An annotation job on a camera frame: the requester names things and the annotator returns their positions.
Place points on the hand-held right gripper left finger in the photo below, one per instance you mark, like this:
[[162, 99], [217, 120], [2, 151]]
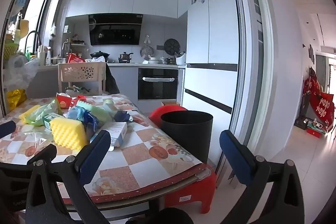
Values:
[[95, 153]]

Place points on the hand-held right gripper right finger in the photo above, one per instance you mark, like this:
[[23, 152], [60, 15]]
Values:
[[235, 158]]

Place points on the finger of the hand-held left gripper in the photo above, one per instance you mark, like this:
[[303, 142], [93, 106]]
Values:
[[43, 153], [7, 129]]

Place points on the white and blue carton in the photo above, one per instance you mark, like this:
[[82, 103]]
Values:
[[116, 133]]

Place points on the yellow ridged sponge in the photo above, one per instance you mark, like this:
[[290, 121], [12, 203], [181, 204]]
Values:
[[68, 133]]

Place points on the small green box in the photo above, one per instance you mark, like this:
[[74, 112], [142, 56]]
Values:
[[51, 120]]

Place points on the blue plastic wrapper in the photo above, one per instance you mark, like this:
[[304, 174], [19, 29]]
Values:
[[84, 117]]

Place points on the green plastic bag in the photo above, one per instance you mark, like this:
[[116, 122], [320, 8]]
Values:
[[43, 112]]

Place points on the light green sponge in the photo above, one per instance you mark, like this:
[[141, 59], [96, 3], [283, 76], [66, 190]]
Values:
[[97, 109]]

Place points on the dark blue wrapper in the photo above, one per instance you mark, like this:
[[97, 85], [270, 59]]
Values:
[[122, 116]]

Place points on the black trash bin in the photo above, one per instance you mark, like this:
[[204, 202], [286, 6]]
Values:
[[187, 137]]

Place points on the red snack box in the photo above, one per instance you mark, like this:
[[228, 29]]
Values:
[[63, 101]]

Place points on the red packet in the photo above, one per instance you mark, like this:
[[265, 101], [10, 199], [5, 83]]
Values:
[[78, 99]]

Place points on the gold foil bag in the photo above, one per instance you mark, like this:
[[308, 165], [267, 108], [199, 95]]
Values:
[[15, 99]]

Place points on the checkered floral tablecloth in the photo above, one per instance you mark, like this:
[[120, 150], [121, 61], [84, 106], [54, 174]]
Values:
[[147, 150]]

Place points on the red plastic stool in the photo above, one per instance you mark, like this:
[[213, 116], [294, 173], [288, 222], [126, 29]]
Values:
[[191, 195]]

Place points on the clear plastic bag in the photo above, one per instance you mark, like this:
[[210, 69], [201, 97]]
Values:
[[18, 71]]

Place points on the black cloth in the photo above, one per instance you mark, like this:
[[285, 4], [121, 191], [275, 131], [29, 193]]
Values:
[[112, 79]]

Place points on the white spray bottle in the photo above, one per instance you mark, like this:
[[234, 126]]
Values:
[[48, 58]]

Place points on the beige perforated storage cart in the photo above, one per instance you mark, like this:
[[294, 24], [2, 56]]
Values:
[[80, 72]]

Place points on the cardboard box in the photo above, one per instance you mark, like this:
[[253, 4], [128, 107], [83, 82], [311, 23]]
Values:
[[170, 102]]

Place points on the black built-in oven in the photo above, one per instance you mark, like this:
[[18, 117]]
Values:
[[157, 88]]

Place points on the crumpled white plastic bag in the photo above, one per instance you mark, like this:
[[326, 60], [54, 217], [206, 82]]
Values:
[[99, 59]]

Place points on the red plastic basket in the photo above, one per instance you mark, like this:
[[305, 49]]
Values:
[[76, 58]]

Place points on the black kitchen faucet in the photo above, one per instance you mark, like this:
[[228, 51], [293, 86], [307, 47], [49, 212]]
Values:
[[32, 35]]

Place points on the red festive decorations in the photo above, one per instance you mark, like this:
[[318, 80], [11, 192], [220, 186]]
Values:
[[319, 106]]

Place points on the black wok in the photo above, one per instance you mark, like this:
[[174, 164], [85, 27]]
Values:
[[100, 54]]

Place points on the steel cooking pot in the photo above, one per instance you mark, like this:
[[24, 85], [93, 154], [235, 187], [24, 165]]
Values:
[[125, 57]]

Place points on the hanging white plastic bag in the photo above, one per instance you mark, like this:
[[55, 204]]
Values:
[[53, 32]]

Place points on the white rice cooker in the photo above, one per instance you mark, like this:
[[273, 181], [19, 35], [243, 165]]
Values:
[[180, 59]]

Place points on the round steel steamer rack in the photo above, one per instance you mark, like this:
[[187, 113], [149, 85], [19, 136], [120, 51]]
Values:
[[147, 52]]

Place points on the white refrigerator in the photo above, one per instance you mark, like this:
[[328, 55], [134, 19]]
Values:
[[210, 43]]

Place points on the black range hood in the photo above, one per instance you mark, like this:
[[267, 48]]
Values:
[[115, 29]]

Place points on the round black moulded pan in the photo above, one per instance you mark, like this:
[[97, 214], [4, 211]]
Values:
[[172, 45]]

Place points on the white sliding door frame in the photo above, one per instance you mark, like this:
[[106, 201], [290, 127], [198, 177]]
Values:
[[252, 56]]

